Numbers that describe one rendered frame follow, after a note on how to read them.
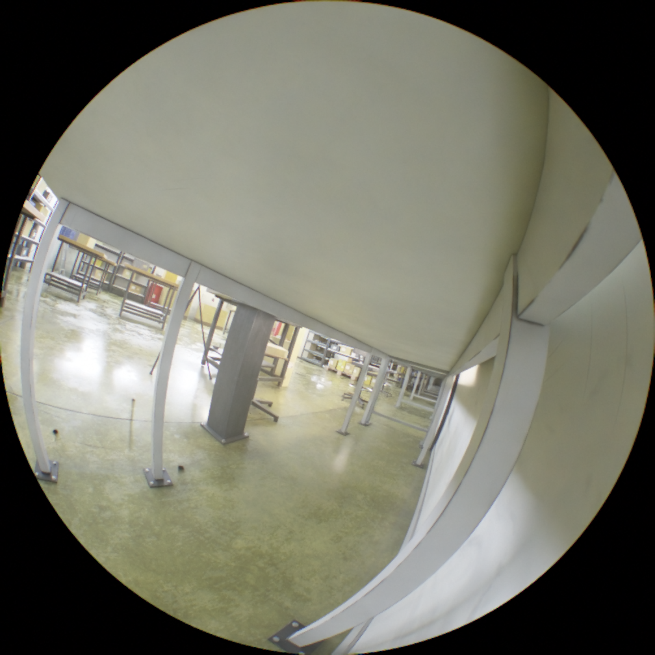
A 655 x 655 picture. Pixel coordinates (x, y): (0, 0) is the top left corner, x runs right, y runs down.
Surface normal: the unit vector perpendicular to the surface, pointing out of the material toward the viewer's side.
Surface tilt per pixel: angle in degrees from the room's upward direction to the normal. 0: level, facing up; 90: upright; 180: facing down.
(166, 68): 180
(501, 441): 90
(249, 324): 90
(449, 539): 90
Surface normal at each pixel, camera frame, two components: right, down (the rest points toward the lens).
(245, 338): -0.35, -0.20
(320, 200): -0.30, 0.95
